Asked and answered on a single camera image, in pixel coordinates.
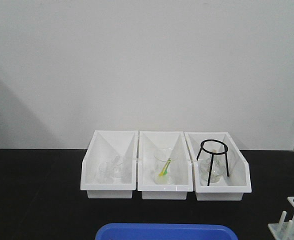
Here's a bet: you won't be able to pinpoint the beaker in middle bin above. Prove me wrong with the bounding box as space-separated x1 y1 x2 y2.
153 148 174 185

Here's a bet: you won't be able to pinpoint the middle white storage bin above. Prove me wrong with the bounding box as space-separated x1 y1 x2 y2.
137 131 193 200

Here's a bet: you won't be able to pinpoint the white storage bin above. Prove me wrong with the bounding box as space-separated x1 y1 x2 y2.
80 130 139 199
137 131 193 200
184 132 252 201

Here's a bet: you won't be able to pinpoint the yellow green plastic droppers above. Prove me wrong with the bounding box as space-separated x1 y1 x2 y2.
158 158 172 177

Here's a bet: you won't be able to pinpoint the left white storage bin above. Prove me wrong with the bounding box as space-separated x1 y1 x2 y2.
80 130 139 199

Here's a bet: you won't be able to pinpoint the glassware in left bin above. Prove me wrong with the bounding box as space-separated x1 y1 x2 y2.
96 155 124 184

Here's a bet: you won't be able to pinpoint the glass flask in bin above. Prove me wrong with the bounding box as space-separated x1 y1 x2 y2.
199 156 225 185

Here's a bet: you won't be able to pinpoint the right white storage bin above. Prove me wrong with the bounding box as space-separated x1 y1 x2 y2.
184 132 252 201

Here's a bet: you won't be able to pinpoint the blue plastic tray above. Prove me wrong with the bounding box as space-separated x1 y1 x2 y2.
95 223 238 240

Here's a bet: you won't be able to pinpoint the black wire tripod stand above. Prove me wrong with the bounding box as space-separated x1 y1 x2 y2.
196 139 230 187

